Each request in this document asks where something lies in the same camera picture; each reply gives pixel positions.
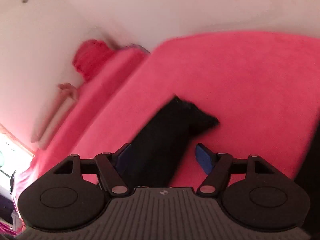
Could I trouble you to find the red crumpled blanket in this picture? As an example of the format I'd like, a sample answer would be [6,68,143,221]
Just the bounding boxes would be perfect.
[72,39,116,82]

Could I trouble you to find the pink bedsheet near bed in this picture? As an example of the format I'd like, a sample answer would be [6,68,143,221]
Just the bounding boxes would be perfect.
[73,31,319,187]

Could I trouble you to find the black pants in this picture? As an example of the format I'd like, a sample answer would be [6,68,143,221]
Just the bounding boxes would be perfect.
[122,96,219,189]

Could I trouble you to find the pink bedsheet bed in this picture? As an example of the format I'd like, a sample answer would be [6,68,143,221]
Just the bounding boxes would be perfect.
[73,31,319,187]
[12,47,148,200]

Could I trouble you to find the pink bedsheet far bed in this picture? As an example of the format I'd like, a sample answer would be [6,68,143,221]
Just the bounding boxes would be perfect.
[12,47,148,200]

